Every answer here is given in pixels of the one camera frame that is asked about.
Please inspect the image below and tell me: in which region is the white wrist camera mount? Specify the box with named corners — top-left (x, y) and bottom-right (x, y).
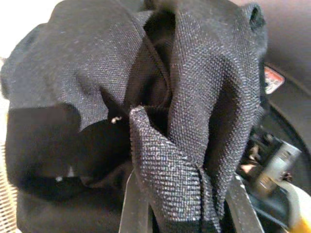
top-left (276, 181), bottom-right (311, 233)

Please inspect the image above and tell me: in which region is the pale woven laundry basket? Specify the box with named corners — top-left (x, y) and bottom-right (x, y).
top-left (0, 143), bottom-right (19, 233)

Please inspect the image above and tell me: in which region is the black garment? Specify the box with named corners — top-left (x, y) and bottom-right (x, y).
top-left (0, 0), bottom-right (269, 233)

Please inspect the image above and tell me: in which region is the red white warning sticker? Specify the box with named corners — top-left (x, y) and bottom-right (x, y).
top-left (263, 63), bottom-right (285, 95)

